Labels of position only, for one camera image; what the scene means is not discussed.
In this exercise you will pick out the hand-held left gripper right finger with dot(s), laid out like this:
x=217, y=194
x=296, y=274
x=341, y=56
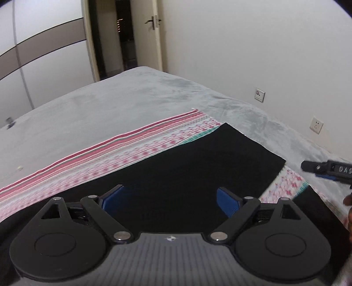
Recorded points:
x=228, y=202

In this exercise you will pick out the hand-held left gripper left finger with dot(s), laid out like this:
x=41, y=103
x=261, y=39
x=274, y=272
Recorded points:
x=111, y=199

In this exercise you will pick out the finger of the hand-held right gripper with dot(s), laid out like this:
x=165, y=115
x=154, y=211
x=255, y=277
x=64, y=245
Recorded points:
x=313, y=166

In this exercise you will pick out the black pants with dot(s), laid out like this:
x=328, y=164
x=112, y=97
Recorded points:
x=178, y=170

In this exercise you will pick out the person's right hand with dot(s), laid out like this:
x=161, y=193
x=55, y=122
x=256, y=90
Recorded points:
x=349, y=199

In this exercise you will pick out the red green patterned blanket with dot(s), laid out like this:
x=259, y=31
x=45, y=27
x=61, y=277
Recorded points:
x=110, y=159

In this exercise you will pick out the grey plush bed cover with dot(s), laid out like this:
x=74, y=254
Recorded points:
x=137, y=96

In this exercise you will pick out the white wardrobe with brown stripe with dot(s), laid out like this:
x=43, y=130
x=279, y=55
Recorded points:
x=44, y=55

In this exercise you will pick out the cream door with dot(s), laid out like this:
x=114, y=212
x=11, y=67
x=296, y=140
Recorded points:
x=144, y=41

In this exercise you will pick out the white wall socket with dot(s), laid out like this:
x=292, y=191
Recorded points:
x=316, y=124

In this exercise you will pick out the white wall switch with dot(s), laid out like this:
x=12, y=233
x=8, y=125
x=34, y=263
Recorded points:
x=259, y=95

